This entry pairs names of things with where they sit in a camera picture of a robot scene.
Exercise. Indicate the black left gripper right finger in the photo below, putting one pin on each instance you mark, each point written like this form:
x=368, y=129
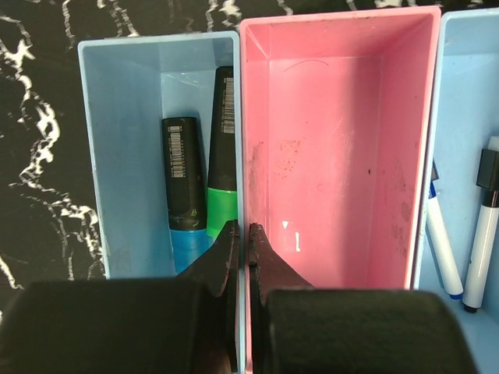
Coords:
x=297, y=328

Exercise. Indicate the pink plastic bin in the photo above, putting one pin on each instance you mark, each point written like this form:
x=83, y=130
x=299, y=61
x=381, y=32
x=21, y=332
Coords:
x=335, y=111

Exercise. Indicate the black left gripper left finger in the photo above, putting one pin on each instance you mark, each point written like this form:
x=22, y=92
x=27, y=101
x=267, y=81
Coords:
x=182, y=324

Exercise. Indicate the green capped black highlighter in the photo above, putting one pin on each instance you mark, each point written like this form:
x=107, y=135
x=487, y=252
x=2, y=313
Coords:
x=221, y=180

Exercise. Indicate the blue capped black highlighter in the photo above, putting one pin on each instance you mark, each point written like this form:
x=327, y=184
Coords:
x=184, y=182

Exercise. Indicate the blue capped white marker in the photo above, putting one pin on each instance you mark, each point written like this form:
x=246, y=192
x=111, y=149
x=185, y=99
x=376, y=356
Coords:
x=450, y=277

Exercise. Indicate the black capped white marker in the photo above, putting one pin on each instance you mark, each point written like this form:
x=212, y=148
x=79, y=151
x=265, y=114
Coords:
x=487, y=180

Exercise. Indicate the light blue bin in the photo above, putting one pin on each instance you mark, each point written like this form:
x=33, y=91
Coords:
x=129, y=86
x=464, y=116

